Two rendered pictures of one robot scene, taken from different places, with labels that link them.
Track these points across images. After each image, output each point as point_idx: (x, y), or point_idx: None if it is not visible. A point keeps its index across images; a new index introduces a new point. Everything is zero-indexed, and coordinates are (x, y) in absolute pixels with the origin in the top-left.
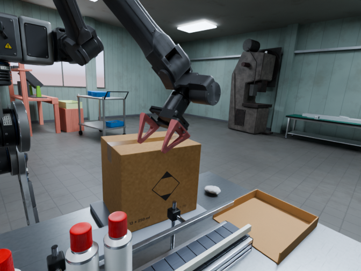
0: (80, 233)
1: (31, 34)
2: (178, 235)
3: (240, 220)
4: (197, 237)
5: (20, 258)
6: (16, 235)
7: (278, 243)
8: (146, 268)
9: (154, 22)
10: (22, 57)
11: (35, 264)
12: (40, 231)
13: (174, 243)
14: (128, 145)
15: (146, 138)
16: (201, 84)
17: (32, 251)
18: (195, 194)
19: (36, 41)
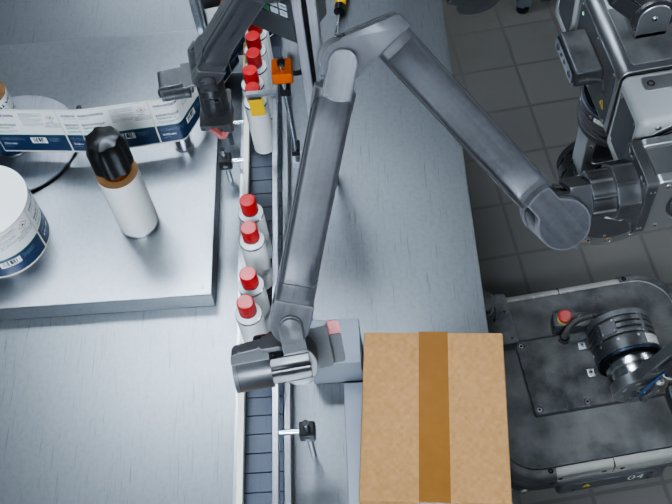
0: (240, 272)
1: (621, 114)
2: (334, 481)
3: None
4: (286, 476)
5: (410, 287)
6: (464, 280)
7: None
8: (282, 389)
9: (286, 253)
10: (606, 132)
11: (389, 300)
12: (457, 306)
13: (322, 465)
14: (412, 358)
15: (444, 409)
16: (236, 345)
17: (415, 297)
18: None
19: (621, 130)
